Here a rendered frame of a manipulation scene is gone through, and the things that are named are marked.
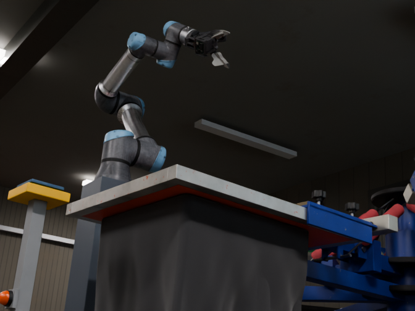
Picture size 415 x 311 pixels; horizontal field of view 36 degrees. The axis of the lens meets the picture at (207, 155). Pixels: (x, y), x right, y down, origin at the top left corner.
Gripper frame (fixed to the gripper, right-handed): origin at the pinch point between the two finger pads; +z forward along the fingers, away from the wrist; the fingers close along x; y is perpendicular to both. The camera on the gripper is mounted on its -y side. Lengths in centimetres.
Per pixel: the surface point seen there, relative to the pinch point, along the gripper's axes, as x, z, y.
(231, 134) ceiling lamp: -222, -204, -212
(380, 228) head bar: -29, 86, 20
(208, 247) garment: -9, 70, 82
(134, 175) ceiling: -351, -367, -211
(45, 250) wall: -490, -478, -128
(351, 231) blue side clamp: -24, 84, 33
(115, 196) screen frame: -3, 40, 89
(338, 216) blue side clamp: -18, 80, 36
